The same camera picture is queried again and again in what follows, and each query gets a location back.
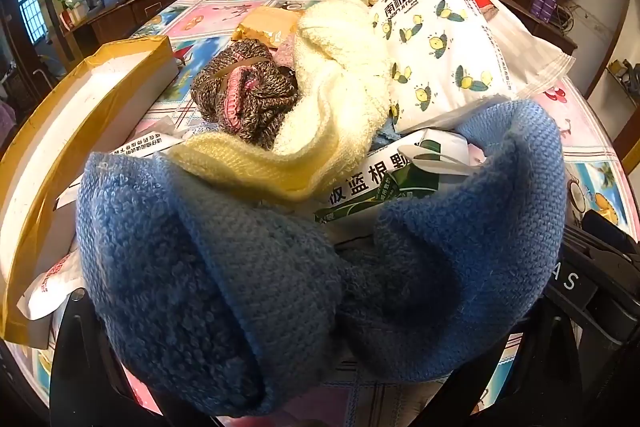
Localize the green white medicine packet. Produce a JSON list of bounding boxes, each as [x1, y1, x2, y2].
[[314, 129, 483, 228]]

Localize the white text packet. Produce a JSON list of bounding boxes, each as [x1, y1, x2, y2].
[[106, 127, 187, 160]]

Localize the yellow taped cardboard box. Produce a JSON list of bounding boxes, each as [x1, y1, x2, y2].
[[0, 34, 181, 350]]

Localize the barred window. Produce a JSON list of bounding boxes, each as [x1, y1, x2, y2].
[[19, 0, 42, 45]]

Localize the white red print packet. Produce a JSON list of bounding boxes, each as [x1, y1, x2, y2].
[[16, 251, 83, 323]]

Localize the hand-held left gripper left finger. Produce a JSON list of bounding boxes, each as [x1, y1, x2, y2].
[[50, 289, 168, 427]]

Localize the brown knit hat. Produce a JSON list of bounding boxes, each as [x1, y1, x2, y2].
[[190, 38, 301, 145]]

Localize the purple bottles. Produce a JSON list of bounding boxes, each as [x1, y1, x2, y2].
[[531, 0, 559, 22]]

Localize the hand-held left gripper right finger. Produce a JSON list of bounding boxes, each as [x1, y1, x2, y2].
[[442, 311, 586, 427]]

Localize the pale yellow knit cloth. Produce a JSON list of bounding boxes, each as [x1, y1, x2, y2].
[[167, 129, 361, 205]]

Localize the cream fluffy towel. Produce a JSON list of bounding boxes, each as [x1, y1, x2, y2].
[[272, 0, 396, 158]]

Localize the orange padded envelope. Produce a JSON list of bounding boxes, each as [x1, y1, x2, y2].
[[236, 6, 307, 48]]

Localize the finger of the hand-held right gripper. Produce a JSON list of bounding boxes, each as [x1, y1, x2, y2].
[[582, 209, 640, 255]]

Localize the bee-print white package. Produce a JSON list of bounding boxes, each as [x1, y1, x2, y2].
[[370, 0, 518, 132]]

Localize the wooden cabinet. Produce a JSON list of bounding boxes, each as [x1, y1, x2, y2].
[[62, 0, 173, 58]]

